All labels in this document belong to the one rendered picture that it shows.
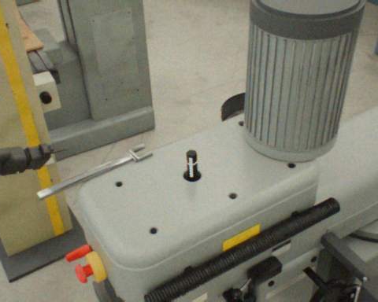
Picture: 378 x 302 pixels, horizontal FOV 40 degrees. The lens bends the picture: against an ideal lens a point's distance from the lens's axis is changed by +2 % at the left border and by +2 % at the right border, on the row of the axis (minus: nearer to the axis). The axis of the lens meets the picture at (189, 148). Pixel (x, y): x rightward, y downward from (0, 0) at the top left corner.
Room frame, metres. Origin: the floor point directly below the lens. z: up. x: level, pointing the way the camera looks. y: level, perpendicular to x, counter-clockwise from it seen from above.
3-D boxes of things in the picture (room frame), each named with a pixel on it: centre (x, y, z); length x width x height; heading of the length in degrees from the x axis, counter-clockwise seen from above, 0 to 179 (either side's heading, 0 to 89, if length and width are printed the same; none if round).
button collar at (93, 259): (0.65, 0.19, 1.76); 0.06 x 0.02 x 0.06; 30
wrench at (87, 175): (0.78, 0.19, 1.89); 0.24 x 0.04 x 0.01; 122
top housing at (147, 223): (0.77, -0.02, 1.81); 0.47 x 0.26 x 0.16; 120
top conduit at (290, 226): (0.65, -0.11, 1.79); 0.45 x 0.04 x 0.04; 120
